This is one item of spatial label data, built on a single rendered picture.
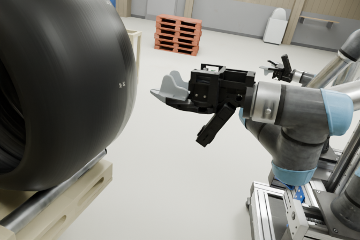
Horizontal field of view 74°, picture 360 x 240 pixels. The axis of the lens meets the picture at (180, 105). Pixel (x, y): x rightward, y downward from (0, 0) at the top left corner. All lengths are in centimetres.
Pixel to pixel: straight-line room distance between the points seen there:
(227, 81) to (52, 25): 31
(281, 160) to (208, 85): 20
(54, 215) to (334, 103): 66
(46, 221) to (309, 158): 61
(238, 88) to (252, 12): 1036
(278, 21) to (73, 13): 972
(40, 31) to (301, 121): 45
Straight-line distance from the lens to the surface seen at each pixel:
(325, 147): 157
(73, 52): 46
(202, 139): 50
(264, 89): 44
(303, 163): 49
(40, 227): 72
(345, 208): 115
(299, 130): 46
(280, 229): 174
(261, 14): 1083
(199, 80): 45
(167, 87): 48
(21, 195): 89
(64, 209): 74
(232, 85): 45
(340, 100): 46
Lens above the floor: 141
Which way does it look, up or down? 26 degrees down
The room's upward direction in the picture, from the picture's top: 9 degrees clockwise
